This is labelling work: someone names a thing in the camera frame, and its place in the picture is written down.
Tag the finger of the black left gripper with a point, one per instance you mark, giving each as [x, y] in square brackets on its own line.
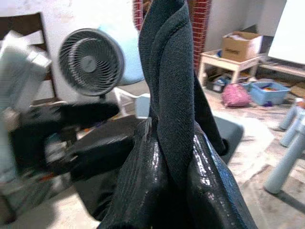
[102, 157]
[90, 113]

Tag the pink fabric bag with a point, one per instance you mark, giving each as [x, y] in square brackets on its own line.
[234, 95]

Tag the white low bench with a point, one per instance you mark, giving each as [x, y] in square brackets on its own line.
[286, 68]

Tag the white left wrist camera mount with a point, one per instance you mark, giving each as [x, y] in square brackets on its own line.
[21, 71]

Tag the blue plastic storage bin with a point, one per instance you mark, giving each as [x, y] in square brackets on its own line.
[269, 95]

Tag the small white wooden table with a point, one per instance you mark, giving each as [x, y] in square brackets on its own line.
[228, 60]

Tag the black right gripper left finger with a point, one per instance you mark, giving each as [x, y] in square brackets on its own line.
[140, 186]

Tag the grey round floor fan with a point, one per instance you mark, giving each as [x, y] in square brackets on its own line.
[90, 62]

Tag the brown cardboard box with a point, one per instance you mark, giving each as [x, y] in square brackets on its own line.
[240, 47]

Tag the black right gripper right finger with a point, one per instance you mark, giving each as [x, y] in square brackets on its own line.
[214, 195]

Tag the dark storage bin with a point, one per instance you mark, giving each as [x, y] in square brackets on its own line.
[218, 87]

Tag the red brick-pattern panel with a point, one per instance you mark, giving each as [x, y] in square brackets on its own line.
[201, 23]

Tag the pale blue kids table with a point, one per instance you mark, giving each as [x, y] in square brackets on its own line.
[281, 171]

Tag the dark brown wooden chair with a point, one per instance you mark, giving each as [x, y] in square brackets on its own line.
[23, 22]

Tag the white board panel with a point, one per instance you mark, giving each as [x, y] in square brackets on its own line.
[288, 31]

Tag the black garment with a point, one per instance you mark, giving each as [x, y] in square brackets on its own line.
[171, 71]

